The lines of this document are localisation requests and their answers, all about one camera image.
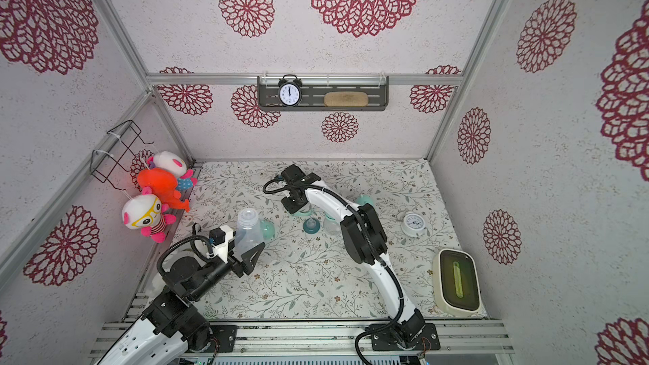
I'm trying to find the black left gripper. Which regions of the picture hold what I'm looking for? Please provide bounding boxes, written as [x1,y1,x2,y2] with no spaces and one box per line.
[191,242,265,302]

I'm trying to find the clear baby bottle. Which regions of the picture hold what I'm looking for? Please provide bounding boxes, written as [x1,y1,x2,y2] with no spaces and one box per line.
[234,208,264,259]
[323,215,341,238]

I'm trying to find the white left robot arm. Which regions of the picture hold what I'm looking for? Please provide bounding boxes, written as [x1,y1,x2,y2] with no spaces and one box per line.
[98,226,265,364]

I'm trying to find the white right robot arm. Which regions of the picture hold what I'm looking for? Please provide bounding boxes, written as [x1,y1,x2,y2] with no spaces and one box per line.
[263,164,426,349]

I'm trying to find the black alarm clock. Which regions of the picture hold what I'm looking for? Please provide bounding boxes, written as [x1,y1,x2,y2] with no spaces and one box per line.
[278,74,303,107]

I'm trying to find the tan brush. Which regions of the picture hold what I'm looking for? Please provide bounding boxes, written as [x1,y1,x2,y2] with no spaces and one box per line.
[323,91,369,108]

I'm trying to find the red orange plush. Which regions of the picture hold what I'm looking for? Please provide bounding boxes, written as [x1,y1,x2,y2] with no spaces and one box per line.
[136,168,190,212]

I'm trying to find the white plush yellow glasses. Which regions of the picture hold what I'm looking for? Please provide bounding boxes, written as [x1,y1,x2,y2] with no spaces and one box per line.
[121,187,177,243]

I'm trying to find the white pink plush upper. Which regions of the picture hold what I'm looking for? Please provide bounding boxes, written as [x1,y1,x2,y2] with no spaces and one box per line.
[146,151,194,179]

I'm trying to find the white alarm clock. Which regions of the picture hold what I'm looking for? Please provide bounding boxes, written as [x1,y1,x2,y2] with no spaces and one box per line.
[401,212,427,238]

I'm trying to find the white sterilizer box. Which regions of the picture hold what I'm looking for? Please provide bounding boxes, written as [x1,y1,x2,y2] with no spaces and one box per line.
[433,248,483,318]

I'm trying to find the metal base rail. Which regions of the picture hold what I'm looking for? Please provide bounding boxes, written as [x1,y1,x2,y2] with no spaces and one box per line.
[211,319,515,359]

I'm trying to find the grey wall shelf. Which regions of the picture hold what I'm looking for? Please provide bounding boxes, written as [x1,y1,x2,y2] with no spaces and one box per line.
[257,75,390,112]

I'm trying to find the black wire basket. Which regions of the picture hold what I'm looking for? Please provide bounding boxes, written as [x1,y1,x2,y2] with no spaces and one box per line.
[88,119,154,191]

